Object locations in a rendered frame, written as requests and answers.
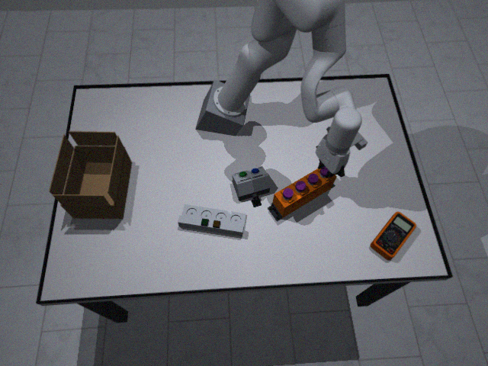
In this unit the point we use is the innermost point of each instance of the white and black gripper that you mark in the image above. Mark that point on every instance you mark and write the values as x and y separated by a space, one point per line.
334 162

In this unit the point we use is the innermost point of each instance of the brown cardboard box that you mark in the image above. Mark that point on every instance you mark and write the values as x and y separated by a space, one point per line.
89 166

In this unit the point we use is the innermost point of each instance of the orange digital multimeter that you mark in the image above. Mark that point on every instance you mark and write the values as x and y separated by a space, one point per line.
392 237

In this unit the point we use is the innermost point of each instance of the grey key housing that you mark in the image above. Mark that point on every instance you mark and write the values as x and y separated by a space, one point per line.
251 183

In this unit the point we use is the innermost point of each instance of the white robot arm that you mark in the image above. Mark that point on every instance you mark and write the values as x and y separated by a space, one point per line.
274 25

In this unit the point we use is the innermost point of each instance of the grey rectangular panel with round recesses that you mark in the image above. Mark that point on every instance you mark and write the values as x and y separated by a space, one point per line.
212 220

